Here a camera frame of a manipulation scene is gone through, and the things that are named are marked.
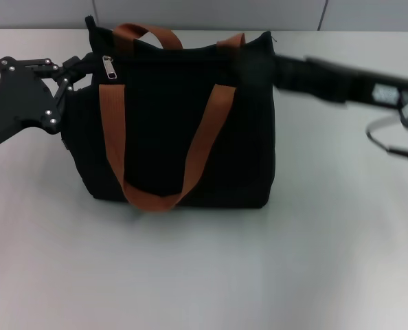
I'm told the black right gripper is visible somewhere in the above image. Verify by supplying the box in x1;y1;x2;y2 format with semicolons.
231;50;408;111

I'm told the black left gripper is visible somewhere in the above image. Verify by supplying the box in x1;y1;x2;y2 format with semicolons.
0;54;97;155

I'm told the silver zipper pull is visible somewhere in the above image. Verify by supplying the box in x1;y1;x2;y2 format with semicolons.
102;54;119;81

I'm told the black bag with brown straps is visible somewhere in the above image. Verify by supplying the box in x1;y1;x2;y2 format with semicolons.
61;15;278;215

